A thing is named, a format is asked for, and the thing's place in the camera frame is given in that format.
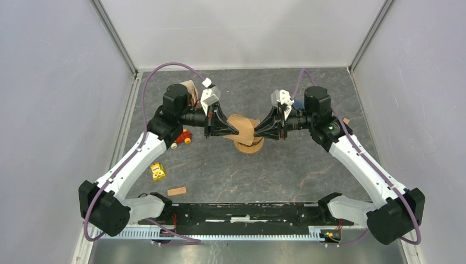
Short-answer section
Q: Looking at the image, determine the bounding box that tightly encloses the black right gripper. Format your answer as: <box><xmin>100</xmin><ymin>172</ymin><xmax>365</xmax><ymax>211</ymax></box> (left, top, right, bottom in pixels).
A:
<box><xmin>254</xmin><ymin>104</ymin><xmax>315</xmax><ymax>141</ymax></box>

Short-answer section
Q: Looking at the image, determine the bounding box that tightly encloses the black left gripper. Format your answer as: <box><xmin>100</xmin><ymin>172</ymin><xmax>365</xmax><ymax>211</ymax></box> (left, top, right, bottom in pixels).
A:
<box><xmin>178</xmin><ymin>101</ymin><xmax>238</xmax><ymax>139</ymax></box>

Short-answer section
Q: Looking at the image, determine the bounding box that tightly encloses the blue plastic dripper cone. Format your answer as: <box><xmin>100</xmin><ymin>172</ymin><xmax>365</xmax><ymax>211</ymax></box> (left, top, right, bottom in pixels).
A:
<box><xmin>292</xmin><ymin>99</ymin><xmax>305</xmax><ymax>110</ymax></box>

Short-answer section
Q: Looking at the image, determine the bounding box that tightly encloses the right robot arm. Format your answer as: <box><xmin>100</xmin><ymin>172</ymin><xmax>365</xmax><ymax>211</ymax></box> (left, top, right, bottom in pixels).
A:
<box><xmin>254</xmin><ymin>86</ymin><xmax>425</xmax><ymax>245</ymax></box>

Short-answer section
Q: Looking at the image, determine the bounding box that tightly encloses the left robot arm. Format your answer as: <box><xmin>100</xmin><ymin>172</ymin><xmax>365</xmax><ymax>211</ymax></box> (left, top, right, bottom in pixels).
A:
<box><xmin>78</xmin><ymin>81</ymin><xmax>239</xmax><ymax>237</ymax></box>

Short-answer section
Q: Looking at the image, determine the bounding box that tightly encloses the glass dripper with wooden collar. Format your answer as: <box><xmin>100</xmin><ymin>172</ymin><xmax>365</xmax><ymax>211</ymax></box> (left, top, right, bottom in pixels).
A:
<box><xmin>234</xmin><ymin>137</ymin><xmax>264</xmax><ymax>155</ymax></box>

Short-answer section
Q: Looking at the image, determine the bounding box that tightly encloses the orange coffee filter box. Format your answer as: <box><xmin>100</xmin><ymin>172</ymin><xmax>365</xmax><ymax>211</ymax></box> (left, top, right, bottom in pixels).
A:
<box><xmin>180</xmin><ymin>80</ymin><xmax>199</xmax><ymax>108</ymax></box>

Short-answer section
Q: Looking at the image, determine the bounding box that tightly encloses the red toy brick car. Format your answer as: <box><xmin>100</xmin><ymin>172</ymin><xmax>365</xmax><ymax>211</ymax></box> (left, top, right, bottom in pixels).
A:
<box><xmin>170</xmin><ymin>129</ymin><xmax>192</xmax><ymax>149</ymax></box>

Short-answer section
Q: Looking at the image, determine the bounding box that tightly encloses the yellow green toy block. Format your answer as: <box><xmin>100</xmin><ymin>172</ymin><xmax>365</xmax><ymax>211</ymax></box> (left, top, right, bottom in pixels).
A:
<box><xmin>149</xmin><ymin>162</ymin><xmax>166</xmax><ymax>182</ymax></box>

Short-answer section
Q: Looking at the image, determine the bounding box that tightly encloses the wooden rectangular block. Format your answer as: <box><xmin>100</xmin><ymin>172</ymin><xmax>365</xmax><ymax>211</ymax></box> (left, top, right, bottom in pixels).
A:
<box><xmin>167</xmin><ymin>186</ymin><xmax>187</xmax><ymax>196</ymax></box>

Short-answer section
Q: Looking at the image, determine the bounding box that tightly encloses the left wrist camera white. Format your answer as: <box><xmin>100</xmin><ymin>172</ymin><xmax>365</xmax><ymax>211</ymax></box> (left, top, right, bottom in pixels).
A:
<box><xmin>200</xmin><ymin>78</ymin><xmax>221</xmax><ymax>116</ymax></box>

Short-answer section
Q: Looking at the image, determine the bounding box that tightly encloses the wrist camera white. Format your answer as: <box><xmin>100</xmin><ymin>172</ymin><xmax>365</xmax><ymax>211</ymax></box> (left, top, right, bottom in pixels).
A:
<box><xmin>271</xmin><ymin>90</ymin><xmax>294</xmax><ymax>120</ymax></box>
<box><xmin>200</xmin><ymin>78</ymin><xmax>221</xmax><ymax>116</ymax></box>

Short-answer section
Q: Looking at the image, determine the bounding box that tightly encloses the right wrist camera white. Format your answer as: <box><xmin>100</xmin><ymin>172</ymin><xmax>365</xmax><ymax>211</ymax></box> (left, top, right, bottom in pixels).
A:
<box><xmin>271</xmin><ymin>90</ymin><xmax>294</xmax><ymax>120</ymax></box>

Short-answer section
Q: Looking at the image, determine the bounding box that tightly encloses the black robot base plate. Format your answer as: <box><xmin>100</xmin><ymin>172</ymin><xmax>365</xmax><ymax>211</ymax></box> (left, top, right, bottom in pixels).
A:
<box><xmin>155</xmin><ymin>202</ymin><xmax>354</xmax><ymax>235</ymax></box>

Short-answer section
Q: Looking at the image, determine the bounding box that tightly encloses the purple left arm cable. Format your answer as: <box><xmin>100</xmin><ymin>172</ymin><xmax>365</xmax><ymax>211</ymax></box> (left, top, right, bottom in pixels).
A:
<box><xmin>84</xmin><ymin>62</ymin><xmax>212</xmax><ymax>249</ymax></box>

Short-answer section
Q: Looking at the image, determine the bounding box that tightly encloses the slotted aluminium rail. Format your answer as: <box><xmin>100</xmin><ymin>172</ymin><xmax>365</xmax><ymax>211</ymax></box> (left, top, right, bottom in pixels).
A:
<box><xmin>95</xmin><ymin>227</ymin><xmax>323</xmax><ymax>241</ymax></box>

